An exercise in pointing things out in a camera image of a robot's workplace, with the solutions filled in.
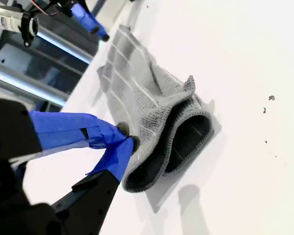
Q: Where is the grey white-striped towel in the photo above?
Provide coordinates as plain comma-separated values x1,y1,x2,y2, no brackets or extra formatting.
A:
97,23,216,194

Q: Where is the steel post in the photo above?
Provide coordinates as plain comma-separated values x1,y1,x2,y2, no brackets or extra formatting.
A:
0,62,70,107
35,30,94,65

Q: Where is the black camera box white label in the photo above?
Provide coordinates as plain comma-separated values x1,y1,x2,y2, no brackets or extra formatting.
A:
0,5,40,47

